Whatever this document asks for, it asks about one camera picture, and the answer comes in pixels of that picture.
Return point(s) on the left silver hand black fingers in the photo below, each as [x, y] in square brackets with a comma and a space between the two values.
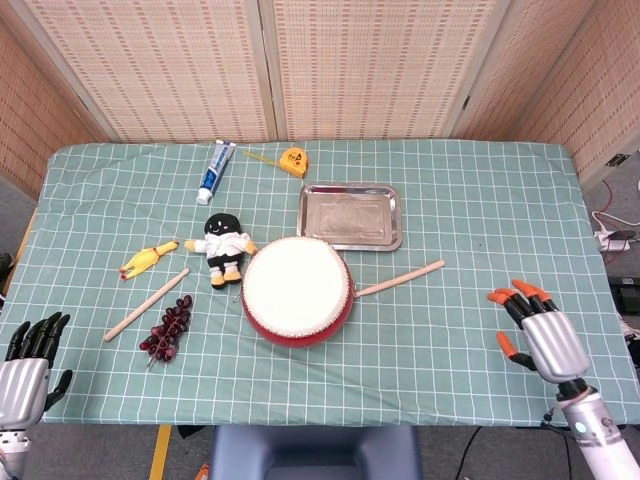
[22, 390]

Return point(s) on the right silver hand orange fingertips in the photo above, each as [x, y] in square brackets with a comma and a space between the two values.
[555, 345]

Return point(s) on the wooden drumstick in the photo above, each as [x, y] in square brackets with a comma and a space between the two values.
[400, 281]
[145, 306]

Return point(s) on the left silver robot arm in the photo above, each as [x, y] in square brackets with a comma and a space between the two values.
[12, 450]

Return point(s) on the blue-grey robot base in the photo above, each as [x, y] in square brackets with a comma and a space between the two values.
[315, 455]

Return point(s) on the stainless steel tray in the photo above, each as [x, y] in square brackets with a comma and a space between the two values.
[350, 217]

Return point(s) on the red drum white skin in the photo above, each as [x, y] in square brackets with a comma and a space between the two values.
[295, 285]

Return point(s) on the black box device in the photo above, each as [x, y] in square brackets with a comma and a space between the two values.
[626, 295]

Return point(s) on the white power strip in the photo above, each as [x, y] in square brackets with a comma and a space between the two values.
[614, 242]

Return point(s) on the green checked tablecloth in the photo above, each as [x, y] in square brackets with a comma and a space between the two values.
[475, 210]

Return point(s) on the dark red grape bunch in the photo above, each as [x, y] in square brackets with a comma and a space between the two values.
[170, 325]

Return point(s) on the yellow rubber chicken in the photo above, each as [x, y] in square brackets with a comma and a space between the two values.
[142, 260]

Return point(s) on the metal screen hinge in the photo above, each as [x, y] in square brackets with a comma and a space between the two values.
[617, 160]

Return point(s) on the black-headed plush doll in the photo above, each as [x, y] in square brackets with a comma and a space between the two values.
[222, 247]

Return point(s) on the blue white toothpaste tube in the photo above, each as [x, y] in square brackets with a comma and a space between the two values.
[212, 175]

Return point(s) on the yellow tape measure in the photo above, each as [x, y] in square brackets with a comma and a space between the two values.
[292, 162]

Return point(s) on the woven folding screen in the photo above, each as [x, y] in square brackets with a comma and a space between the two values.
[175, 75]

